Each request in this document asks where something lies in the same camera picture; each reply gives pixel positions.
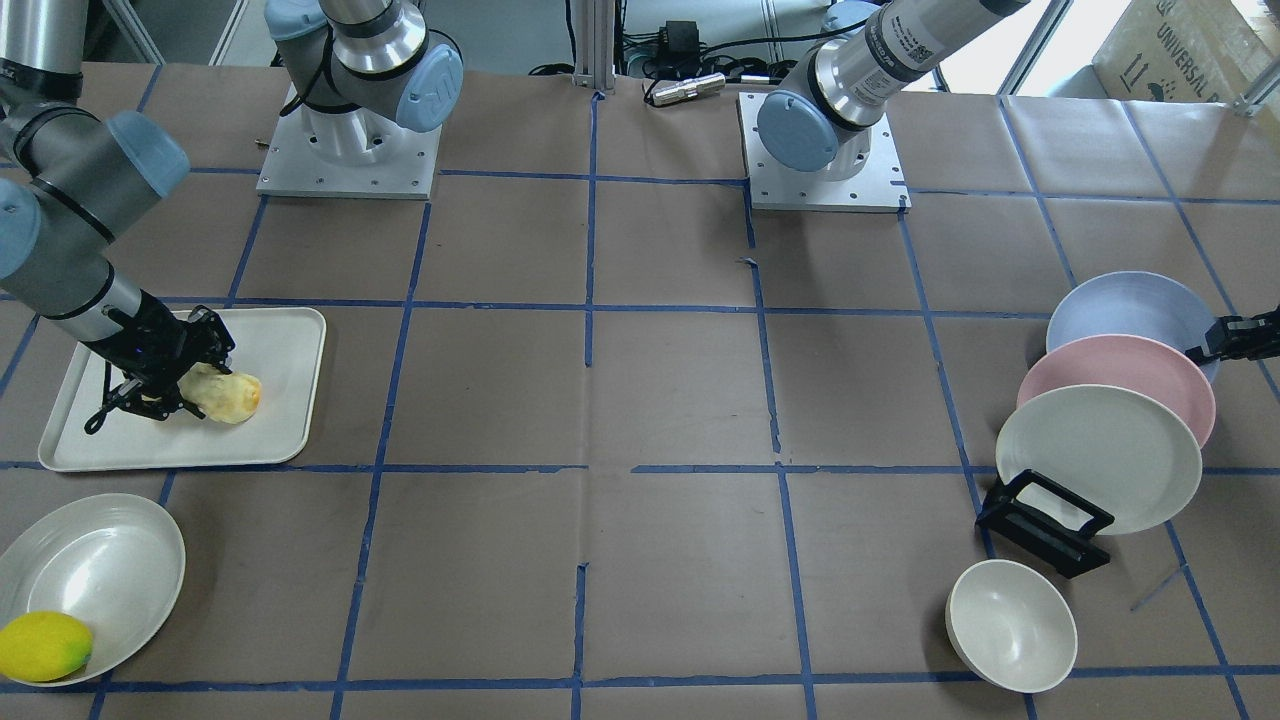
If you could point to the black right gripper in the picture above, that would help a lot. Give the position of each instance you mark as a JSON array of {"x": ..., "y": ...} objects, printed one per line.
[{"x": 163, "y": 345}]

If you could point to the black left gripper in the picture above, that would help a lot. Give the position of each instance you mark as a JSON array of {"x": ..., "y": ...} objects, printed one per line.
[{"x": 1240, "y": 337}]

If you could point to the blue plate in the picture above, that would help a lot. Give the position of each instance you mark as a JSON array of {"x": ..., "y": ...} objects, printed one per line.
[{"x": 1144, "y": 304}]

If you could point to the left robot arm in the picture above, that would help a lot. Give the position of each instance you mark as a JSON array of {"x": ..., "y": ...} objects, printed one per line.
[{"x": 1016, "y": 200}]

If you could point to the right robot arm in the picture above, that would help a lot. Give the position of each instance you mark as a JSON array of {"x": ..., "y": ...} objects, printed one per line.
[{"x": 90, "y": 179}]

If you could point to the pink plate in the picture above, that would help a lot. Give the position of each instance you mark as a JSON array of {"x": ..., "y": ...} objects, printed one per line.
[{"x": 1131, "y": 362}]

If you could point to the cream plate in rack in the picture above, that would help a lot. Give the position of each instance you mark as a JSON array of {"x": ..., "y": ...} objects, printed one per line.
[{"x": 1119, "y": 450}]

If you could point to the white deep plate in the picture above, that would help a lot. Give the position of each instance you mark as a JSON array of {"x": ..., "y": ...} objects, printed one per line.
[{"x": 115, "y": 562}]

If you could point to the black plate rack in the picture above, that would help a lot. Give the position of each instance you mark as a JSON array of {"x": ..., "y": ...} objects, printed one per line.
[{"x": 1071, "y": 552}]

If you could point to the white rectangular tray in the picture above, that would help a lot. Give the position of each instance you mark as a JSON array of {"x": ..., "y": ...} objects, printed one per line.
[{"x": 282, "y": 346}]

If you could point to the yellow lemon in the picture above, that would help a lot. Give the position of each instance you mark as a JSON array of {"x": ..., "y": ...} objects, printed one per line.
[{"x": 44, "y": 646}]

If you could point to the cardboard box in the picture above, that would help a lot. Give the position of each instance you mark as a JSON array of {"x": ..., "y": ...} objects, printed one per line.
[{"x": 1187, "y": 51}]

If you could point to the cream bowl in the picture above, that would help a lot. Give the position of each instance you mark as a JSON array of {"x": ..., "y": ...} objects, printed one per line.
[{"x": 1011, "y": 626}]

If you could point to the silver cylinder connector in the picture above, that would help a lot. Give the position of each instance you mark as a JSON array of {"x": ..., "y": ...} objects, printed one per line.
[{"x": 686, "y": 90}]

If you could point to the black power adapter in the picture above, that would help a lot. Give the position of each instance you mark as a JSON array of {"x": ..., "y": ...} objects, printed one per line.
[{"x": 677, "y": 41}]

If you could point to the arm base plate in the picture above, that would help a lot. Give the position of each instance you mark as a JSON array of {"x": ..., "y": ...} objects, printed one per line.
[
  {"x": 356, "y": 155},
  {"x": 865, "y": 176}
]

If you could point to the aluminium frame post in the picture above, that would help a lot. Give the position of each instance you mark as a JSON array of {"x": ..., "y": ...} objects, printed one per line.
[{"x": 595, "y": 27}]

